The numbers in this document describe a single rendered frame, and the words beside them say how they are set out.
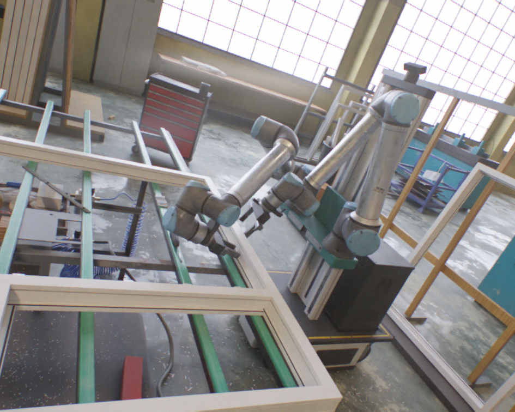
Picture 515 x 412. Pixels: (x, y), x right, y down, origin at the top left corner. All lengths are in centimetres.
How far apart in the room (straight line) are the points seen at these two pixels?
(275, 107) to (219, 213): 848
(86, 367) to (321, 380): 63
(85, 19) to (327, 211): 670
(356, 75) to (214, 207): 898
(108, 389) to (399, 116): 146
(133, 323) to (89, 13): 714
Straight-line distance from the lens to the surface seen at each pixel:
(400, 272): 252
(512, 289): 489
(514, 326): 334
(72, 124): 528
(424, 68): 222
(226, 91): 931
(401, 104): 172
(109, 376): 146
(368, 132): 187
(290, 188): 174
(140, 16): 826
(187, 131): 486
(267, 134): 184
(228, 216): 141
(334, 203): 234
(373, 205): 182
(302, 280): 266
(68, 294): 123
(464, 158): 955
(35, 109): 310
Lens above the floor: 169
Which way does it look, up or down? 23 degrees down
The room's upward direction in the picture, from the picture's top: 21 degrees clockwise
